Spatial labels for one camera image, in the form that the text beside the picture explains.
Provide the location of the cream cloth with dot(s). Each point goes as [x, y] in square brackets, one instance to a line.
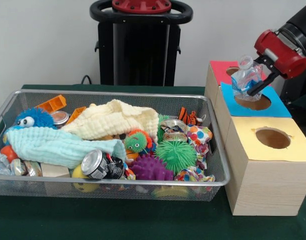
[110, 120]

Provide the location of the mint green cloth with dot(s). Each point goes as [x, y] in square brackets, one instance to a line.
[50, 147]

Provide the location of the blue fuzzy toy with eyes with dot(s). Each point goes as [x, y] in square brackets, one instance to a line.
[38, 118]

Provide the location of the orange plastic tray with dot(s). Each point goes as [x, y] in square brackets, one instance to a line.
[54, 103]
[76, 113]

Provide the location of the clear plastic bottle blue label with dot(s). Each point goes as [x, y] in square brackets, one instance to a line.
[242, 82]

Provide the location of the orange striped tiger plush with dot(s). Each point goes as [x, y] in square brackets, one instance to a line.
[190, 117]

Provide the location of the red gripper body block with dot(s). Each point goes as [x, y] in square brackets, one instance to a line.
[287, 62]

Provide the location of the clear mesh bin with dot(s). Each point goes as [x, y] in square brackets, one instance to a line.
[167, 193]

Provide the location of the green spiky rubber ball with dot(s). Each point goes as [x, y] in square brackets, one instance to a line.
[175, 155]

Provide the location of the purple spiky rubber ball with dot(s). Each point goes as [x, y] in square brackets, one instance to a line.
[150, 168]

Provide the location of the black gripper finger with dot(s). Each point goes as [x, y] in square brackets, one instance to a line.
[263, 60]
[263, 85]

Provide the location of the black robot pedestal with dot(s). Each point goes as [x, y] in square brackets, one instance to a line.
[140, 55]

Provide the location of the crushed black can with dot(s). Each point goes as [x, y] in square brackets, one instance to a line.
[95, 165]

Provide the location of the green and orange puffer toy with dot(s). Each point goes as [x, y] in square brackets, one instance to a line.
[134, 143]

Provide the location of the wooden box with three holes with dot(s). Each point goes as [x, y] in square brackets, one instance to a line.
[265, 185]

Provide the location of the black standing panel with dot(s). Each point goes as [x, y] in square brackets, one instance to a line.
[292, 87]

